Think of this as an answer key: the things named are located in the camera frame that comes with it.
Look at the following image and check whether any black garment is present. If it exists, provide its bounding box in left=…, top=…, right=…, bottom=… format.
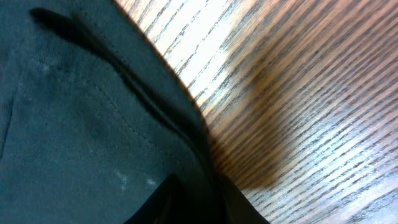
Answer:
left=1, top=1, right=224, bottom=223

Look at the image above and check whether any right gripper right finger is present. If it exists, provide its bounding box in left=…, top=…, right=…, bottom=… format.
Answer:
left=218, top=177, right=270, bottom=224

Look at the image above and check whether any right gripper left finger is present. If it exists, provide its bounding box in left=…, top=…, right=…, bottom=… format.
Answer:
left=124, top=174, right=187, bottom=224

